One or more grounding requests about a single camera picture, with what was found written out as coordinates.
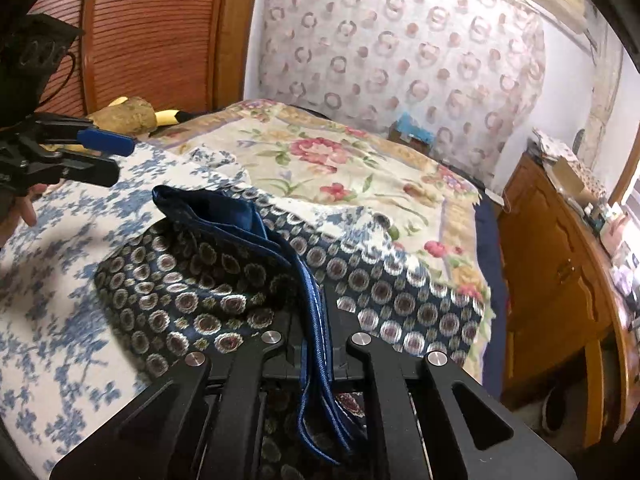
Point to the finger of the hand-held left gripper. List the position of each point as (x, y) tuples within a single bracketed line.
[(107, 141), (85, 170)]

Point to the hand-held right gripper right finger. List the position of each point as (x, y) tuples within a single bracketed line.
[(372, 360)]

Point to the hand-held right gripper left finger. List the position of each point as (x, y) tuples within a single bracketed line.
[(235, 360)]

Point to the blue patterned satin robe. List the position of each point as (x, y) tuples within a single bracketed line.
[(200, 280)]

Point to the person's left hand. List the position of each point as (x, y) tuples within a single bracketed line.
[(25, 210)]

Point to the brown plush toy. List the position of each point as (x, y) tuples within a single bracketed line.
[(125, 116)]

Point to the yellow plush toy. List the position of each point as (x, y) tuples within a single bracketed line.
[(167, 116)]

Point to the navy bed sheet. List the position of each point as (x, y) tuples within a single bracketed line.
[(492, 260)]

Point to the wooden side cabinet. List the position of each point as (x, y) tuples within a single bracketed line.
[(545, 270)]

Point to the grey slipper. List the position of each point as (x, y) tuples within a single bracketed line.
[(562, 410)]

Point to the floral bed blanket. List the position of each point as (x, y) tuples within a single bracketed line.
[(310, 160)]

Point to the small blue box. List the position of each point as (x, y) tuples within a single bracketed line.
[(411, 132)]

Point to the cardboard box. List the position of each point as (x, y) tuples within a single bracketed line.
[(570, 180)]

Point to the patterned wrapped bundle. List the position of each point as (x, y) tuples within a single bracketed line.
[(550, 145)]

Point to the circle patterned pink curtain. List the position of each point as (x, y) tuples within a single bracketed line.
[(400, 50)]

